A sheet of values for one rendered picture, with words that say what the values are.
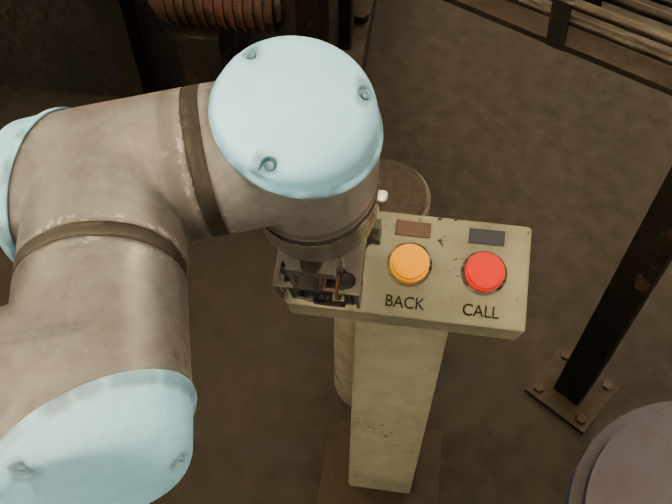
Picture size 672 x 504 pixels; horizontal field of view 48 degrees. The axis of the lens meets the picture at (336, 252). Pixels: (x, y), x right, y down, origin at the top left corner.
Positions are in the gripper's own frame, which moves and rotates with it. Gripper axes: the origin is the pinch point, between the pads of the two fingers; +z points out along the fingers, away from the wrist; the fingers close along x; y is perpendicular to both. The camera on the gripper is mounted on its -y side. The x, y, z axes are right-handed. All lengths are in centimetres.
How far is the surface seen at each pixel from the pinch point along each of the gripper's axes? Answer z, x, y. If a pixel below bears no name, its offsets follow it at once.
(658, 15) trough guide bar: 0.4, 31.0, -30.5
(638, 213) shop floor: 79, 54, -37
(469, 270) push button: 0.5, 13.4, 0.2
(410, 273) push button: 0.4, 7.6, 1.2
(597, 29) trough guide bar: -0.3, 24.4, -27.6
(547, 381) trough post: 64, 35, 2
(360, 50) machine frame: 84, -8, -72
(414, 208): 13.8, 7.5, -10.3
